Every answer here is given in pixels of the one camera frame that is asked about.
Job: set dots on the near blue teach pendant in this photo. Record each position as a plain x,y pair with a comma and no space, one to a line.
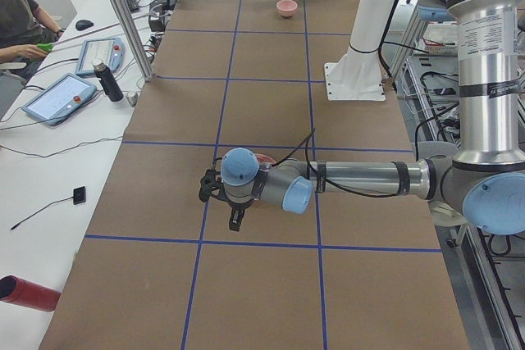
60,100

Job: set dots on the blue teach pendant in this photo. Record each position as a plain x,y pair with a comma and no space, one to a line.
60,100
110,51

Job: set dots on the seated person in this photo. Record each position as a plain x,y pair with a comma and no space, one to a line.
24,25

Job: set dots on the black computer mouse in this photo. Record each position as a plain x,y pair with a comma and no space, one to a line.
83,24

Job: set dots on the aluminium frame post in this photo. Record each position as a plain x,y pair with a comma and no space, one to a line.
124,16

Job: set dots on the pink plate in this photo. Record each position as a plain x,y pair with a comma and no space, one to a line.
263,158

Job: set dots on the far blue teach pendant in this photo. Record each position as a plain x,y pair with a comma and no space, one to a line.
110,51

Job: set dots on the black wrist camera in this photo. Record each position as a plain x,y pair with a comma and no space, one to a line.
211,186

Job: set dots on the red cylinder bottle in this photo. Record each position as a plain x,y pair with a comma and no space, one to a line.
24,293

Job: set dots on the pink bowl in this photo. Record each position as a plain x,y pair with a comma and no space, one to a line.
287,8

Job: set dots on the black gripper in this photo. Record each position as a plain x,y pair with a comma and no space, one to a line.
237,206

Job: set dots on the black water bottle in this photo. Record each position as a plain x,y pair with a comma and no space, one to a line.
107,80

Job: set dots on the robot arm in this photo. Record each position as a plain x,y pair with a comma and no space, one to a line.
483,180

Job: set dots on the small black square device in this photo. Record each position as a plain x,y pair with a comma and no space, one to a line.
79,195

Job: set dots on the white central post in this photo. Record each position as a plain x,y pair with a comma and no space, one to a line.
357,75

